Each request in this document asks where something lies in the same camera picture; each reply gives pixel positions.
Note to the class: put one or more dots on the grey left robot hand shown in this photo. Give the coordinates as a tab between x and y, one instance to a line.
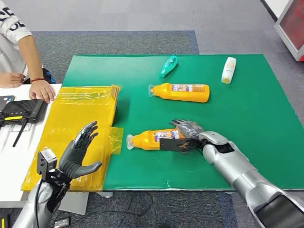
71	160

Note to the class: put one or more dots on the person's left hand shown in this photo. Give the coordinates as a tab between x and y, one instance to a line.
41	90

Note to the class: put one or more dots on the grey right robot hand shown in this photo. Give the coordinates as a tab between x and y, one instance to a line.
190	129

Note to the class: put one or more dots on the person's right hand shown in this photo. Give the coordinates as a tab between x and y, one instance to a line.
10	80

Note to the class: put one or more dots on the orange bottle with red band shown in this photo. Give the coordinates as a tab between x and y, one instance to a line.
145	140

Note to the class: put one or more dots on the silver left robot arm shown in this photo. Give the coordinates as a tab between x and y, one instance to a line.
31	207

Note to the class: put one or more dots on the person's left forearm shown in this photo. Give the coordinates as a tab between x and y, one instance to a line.
31	56

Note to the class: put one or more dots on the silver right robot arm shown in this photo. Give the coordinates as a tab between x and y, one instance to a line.
244	176

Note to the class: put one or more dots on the orange bottle with clear cap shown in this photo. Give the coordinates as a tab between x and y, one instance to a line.
182	94

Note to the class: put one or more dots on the teal plastic bottle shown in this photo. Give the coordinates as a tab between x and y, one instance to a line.
168	66

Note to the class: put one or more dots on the white plastic bottle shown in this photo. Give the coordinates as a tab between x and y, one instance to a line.
228	70

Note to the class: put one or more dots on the black and blue bag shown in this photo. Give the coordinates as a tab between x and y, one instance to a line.
49	76

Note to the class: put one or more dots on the dark phone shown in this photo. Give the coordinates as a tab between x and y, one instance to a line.
6	100

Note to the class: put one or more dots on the black remote controller with antenna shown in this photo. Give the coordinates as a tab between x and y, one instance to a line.
21	108

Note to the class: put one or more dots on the person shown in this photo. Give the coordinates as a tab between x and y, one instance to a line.
7	47

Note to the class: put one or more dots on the yellow taped cardboard sheet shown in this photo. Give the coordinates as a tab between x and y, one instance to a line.
71	119

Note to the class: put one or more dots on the pale grey flat panel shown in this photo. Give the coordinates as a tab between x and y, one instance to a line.
75	203

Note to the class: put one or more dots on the black power adapter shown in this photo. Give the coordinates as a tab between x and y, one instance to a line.
62	222

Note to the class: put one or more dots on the green table mat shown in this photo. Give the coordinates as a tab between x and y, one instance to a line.
237	110

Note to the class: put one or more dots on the dark grey rug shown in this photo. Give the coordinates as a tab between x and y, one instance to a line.
118	42

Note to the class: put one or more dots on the red and white cabinet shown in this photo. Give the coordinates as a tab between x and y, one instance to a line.
293	25

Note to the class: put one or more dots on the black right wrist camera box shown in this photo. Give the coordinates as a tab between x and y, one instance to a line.
173	144

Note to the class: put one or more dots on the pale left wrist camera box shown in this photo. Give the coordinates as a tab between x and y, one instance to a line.
46	160

